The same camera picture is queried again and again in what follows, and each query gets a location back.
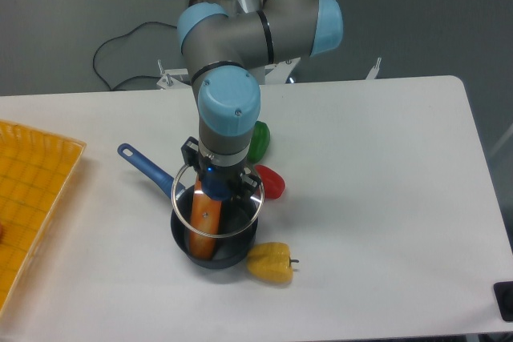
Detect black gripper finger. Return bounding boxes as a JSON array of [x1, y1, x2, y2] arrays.
[[230, 173, 260, 199], [180, 137, 200, 174]]

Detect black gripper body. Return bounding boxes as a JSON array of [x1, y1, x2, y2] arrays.
[[199, 150, 246, 190]]

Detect glass pot lid blue knob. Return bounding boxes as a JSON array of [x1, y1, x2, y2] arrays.
[[171, 165, 265, 239]]

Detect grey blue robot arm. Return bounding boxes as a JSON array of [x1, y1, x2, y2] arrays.
[[177, 0, 343, 201]]

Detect red toy bell pepper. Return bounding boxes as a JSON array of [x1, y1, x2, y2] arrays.
[[255, 164, 285, 199]]

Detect green toy bell pepper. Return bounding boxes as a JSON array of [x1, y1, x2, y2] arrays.
[[247, 121, 271, 163]]

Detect orange toy baguette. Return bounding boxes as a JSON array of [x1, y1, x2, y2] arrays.
[[188, 179, 222, 260]]

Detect yellow toy bell pepper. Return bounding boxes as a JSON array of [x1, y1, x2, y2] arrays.
[[246, 242, 297, 284]]

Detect yellow woven basket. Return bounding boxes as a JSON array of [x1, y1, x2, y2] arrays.
[[1, 120, 87, 312]]

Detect black object table corner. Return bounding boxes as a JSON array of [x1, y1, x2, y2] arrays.
[[493, 281, 513, 322]]

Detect dark pot blue handle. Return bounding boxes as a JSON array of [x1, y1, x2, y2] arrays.
[[117, 143, 261, 269]]

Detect black floor cable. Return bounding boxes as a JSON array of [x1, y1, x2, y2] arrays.
[[92, 21, 180, 91]]

